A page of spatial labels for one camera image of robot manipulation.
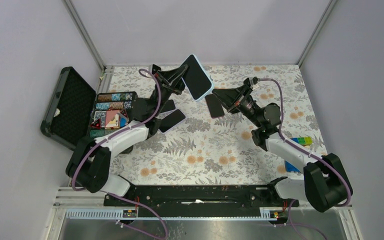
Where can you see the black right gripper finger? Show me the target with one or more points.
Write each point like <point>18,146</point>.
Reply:
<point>229,105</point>
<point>234,93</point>

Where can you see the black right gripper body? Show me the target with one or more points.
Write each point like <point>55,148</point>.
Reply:
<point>246,105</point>

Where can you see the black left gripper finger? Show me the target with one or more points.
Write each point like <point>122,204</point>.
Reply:
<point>171,77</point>
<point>178,86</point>

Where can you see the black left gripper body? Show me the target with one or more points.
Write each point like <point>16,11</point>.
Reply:
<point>165,90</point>

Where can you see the black phone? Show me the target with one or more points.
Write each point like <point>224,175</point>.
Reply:
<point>215,108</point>

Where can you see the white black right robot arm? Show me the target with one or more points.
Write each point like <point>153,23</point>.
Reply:
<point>325,183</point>

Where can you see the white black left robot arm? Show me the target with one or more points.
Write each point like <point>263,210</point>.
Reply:
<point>89,165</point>

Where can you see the phone in lilac case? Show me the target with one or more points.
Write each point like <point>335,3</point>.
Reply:
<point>171,120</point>

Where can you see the black poker chip case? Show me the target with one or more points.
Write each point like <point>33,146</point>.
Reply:
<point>76,110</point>

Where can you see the floral table mat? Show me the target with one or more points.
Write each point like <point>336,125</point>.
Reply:
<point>220,151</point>

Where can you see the multicolour toy block car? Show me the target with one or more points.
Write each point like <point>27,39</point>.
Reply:
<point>304,141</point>

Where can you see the blue toy block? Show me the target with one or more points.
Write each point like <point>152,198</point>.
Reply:
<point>290,168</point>

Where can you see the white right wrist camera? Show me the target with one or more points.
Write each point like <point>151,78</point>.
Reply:
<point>253,82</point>

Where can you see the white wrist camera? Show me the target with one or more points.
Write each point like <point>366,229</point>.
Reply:
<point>253,82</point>
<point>153,68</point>

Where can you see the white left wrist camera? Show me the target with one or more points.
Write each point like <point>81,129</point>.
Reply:
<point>153,68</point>

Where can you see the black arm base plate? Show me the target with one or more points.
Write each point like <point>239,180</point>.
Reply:
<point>207,201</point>

